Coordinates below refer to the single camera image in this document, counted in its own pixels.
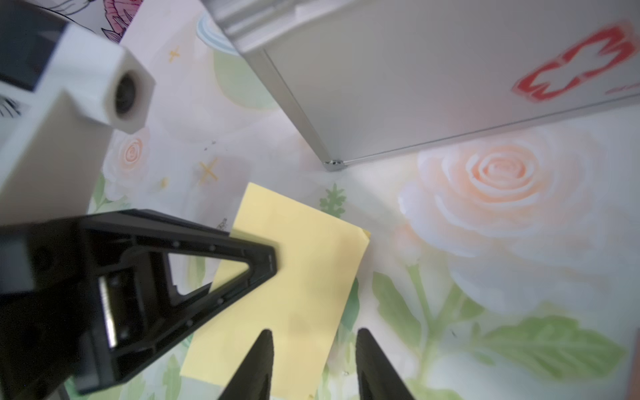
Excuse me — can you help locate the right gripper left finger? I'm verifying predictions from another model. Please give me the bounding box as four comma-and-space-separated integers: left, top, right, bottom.
218, 329, 274, 400

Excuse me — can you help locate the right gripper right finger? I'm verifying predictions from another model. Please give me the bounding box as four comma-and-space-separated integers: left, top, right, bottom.
355, 328, 414, 400

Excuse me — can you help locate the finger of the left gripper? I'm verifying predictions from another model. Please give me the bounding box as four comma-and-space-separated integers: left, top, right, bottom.
1, 209, 278, 395

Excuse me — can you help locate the pale yellow memo pad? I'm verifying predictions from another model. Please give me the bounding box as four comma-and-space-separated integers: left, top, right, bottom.
181, 183, 370, 399

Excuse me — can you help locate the silver metal first-aid case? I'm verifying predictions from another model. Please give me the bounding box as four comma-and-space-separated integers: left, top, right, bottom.
204, 1, 639, 171

